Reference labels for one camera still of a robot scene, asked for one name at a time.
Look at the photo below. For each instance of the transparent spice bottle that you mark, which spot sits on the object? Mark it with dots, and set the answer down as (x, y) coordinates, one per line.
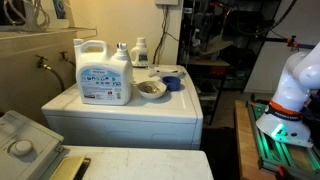
(152, 88)

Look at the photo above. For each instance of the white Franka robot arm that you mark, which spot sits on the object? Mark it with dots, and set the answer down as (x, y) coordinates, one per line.
(293, 86)

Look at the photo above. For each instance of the white ceramic bowl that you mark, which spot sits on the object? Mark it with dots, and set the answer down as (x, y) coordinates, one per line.
(151, 96)

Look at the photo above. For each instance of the small white detergent bottle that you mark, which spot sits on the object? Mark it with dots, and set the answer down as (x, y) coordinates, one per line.
(139, 55)

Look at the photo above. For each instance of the white front-load washing machine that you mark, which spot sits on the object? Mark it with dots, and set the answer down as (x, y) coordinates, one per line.
(133, 126)

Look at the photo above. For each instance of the white top-load laundry machine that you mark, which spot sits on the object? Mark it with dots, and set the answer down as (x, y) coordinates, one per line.
(143, 163)

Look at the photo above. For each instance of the blue plastic cup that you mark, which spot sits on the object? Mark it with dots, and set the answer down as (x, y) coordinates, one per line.
(171, 84)

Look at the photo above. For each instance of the white plastic tray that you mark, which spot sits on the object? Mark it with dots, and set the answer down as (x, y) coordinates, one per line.
(166, 70)

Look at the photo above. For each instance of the large white detergent jug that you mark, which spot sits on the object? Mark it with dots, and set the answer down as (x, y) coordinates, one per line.
(103, 80)

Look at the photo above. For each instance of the wooden workbench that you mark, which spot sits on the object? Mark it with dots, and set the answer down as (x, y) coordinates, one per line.
(245, 146)

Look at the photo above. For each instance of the beige dispenser flap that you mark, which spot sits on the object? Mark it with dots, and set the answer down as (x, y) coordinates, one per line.
(68, 168)

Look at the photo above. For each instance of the white box with blue print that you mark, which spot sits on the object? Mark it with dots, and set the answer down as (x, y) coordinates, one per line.
(60, 13)

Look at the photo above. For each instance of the black stand bar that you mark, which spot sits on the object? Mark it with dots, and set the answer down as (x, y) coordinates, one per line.
(276, 40)

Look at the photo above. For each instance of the orange clamp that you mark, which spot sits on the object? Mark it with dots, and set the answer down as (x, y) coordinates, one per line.
(292, 41)

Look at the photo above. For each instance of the white wall junction box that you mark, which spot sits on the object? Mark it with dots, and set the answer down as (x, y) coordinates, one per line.
(166, 2)

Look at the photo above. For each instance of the dark wall faucet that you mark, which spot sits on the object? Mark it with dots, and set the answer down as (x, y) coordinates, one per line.
(41, 62)
(63, 56)

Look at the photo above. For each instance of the beige wall shelf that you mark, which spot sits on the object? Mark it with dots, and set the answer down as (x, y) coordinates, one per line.
(50, 32)

